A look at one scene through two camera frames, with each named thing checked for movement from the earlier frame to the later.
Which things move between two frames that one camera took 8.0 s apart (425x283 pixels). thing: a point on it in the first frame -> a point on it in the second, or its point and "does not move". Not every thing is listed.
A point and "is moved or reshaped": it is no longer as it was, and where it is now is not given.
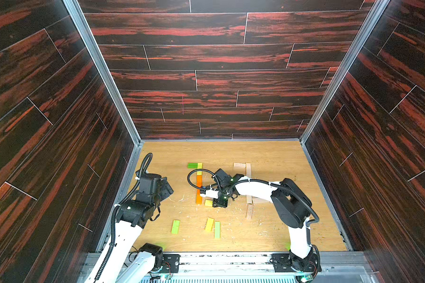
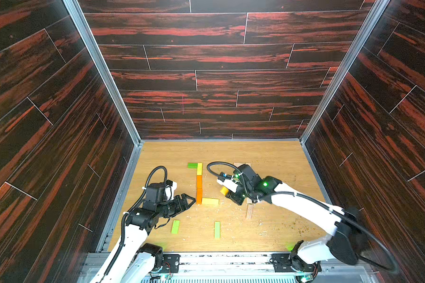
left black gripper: x=164 y=187 -> x=178 y=208
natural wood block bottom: x=249 y=212 does not move
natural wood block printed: x=239 y=165 does not move
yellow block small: x=209 y=224 is moved or reshaped
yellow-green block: x=199 y=166 does not move
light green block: x=175 y=227 does not move
